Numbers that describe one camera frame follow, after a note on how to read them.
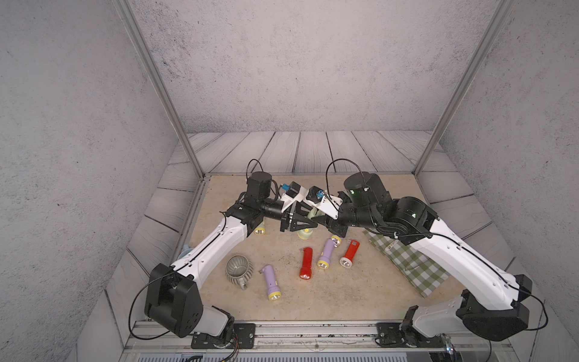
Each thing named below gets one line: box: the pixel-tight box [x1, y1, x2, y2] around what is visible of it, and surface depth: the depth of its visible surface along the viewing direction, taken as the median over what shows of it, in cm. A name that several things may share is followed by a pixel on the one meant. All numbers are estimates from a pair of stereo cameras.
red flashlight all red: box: [300, 246, 313, 280], surface depth 90 cm
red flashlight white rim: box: [339, 239, 361, 269], surface depth 93 cm
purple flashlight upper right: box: [331, 235, 343, 249], surface depth 95 cm
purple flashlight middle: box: [317, 238, 335, 270], surface depth 91 cm
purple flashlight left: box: [262, 263, 282, 301], surface depth 83 cm
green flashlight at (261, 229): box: [254, 220, 267, 237], surface depth 98 cm
